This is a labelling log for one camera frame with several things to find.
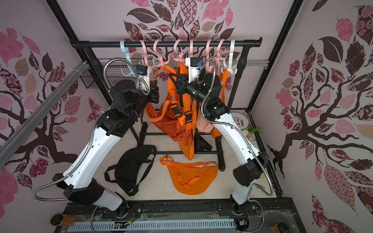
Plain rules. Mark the bright orange sling bag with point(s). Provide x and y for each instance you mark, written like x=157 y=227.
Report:
x=220 y=109

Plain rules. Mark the orange strap bag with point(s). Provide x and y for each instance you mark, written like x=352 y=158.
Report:
x=189 y=109

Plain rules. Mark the black sling bag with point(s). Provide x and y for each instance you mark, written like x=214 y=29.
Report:
x=200 y=144

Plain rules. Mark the pink plastic hook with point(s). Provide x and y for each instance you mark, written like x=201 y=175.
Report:
x=177 y=55
x=161 y=62
x=207 y=66
x=191 y=49
x=218 y=56
x=145 y=56

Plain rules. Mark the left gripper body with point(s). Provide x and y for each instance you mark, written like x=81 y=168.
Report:
x=152 y=96

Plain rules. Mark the white toy radish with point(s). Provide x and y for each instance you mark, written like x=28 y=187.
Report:
x=246 y=133

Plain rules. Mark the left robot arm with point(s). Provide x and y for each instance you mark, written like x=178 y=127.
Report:
x=129 y=101

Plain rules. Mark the brown bottle black cap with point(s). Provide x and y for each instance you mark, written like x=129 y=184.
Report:
x=62 y=220

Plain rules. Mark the white plastic hook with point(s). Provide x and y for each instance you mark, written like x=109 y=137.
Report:
x=229 y=65

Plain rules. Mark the pink plastic hook rightmost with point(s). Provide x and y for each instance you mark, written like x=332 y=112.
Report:
x=218 y=56

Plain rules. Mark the dark orange backpack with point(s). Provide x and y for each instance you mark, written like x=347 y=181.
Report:
x=170 y=119

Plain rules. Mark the black clothes rack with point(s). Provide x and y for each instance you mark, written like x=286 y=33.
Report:
x=85 y=51

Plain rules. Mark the white round printed plate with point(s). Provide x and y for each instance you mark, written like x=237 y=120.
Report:
x=241 y=119

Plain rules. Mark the salmon pink sling bag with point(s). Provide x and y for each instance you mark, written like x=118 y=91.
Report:
x=202 y=125

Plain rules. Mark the light blue plastic hook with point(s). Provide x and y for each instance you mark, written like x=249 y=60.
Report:
x=126 y=58

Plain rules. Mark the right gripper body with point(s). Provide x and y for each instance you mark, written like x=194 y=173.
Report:
x=180 y=83

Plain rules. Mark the white slotted cable duct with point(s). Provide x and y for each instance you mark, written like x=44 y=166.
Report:
x=151 y=225

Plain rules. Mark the grey aluminium rail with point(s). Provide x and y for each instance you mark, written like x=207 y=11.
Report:
x=10 y=147

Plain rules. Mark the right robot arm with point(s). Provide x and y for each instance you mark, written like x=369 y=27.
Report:
x=205 y=88

